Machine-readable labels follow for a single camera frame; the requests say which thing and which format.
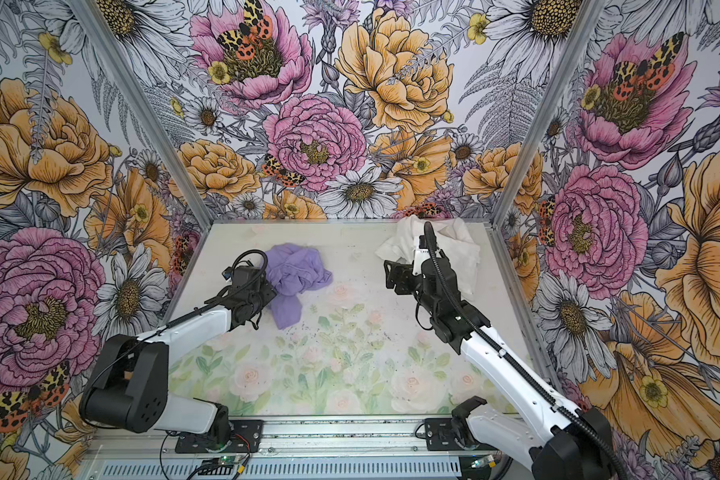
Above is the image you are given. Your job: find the purple cloth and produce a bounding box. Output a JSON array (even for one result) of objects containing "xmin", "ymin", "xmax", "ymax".
[{"xmin": 266, "ymin": 243, "xmax": 333, "ymax": 330}]

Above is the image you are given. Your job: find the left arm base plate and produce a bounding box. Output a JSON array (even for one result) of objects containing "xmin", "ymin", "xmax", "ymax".
[{"xmin": 174, "ymin": 419, "xmax": 264, "ymax": 454}]

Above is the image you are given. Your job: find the white cloth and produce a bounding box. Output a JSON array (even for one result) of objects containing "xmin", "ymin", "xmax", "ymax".
[{"xmin": 376, "ymin": 216, "xmax": 480, "ymax": 299}]

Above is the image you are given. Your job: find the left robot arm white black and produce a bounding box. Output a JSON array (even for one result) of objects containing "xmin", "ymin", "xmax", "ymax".
[{"xmin": 79, "ymin": 266, "xmax": 277, "ymax": 450}]

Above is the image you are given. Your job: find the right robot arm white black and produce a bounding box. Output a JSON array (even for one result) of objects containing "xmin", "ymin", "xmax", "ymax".
[{"xmin": 384, "ymin": 258, "xmax": 628, "ymax": 479}]

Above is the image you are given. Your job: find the aluminium front rail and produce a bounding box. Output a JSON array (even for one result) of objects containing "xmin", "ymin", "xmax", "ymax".
[{"xmin": 91, "ymin": 406, "xmax": 552, "ymax": 465}]

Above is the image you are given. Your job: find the aluminium corner post right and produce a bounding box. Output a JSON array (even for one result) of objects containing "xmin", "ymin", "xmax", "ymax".
[{"xmin": 490, "ymin": 0, "xmax": 607, "ymax": 226}]

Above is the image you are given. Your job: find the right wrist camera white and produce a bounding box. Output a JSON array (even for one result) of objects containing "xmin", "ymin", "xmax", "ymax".
[{"xmin": 412, "ymin": 234, "xmax": 437, "ymax": 276}]

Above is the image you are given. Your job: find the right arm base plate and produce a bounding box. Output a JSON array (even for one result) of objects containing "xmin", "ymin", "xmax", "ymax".
[{"xmin": 415, "ymin": 417, "xmax": 494, "ymax": 452}]

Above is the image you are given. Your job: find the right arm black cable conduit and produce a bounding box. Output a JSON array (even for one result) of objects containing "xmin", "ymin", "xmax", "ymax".
[{"xmin": 422, "ymin": 221, "xmax": 628, "ymax": 480}]

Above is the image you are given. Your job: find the white vented cable duct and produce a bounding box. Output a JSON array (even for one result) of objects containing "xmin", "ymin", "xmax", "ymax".
[{"xmin": 89, "ymin": 456, "xmax": 462, "ymax": 479}]

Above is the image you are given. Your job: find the aluminium corner post left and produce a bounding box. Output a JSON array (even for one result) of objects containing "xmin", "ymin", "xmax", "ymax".
[{"xmin": 70, "ymin": 1, "xmax": 213, "ymax": 233}]

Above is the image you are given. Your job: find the aluminium corner post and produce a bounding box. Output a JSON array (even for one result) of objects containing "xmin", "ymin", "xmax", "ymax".
[
  {"xmin": 70, "ymin": 1, "xmax": 213, "ymax": 233},
  {"xmin": 490, "ymin": 0, "xmax": 607, "ymax": 226}
]

